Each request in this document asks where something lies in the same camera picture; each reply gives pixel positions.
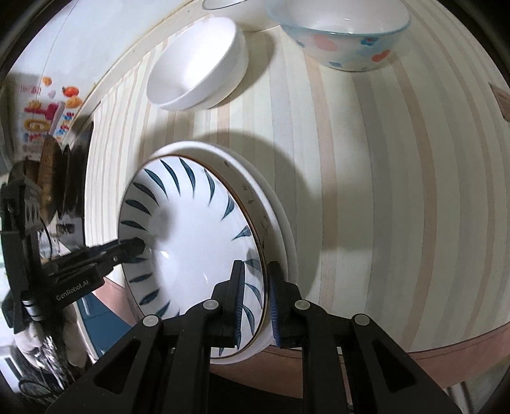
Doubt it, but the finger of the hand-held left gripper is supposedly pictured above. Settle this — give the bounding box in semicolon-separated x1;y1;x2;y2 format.
85;237;146;257
93;253;144;276

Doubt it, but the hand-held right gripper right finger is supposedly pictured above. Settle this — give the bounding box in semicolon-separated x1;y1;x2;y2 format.
268;261;463;414

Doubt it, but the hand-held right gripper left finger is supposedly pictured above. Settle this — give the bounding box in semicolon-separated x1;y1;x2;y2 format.
44;260;246;414

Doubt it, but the blue leaf pattern plate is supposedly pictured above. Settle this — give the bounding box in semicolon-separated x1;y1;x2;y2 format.
117;154;267;352

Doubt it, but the blue patterned white bowl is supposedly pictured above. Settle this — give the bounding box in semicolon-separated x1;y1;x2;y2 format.
149;141;298;365

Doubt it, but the person's left hand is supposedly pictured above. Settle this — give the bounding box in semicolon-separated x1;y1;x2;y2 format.
14;306;96;373

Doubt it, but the blue panel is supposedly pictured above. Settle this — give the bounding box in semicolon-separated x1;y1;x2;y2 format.
76;296;134;361

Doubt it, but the brown wooden board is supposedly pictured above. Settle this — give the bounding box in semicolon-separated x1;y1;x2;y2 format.
38;136;64;221

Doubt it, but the striped tablecloth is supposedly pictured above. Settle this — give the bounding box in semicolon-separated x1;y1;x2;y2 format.
82;0;510;393

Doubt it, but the small white bowl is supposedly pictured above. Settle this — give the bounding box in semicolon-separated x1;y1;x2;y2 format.
146;17;250;111

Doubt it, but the floral blue rim bowl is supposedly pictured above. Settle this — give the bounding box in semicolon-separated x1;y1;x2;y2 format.
265;0;411;72

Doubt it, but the colourful wall poster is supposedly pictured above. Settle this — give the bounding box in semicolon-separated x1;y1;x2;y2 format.
16;75;85;160

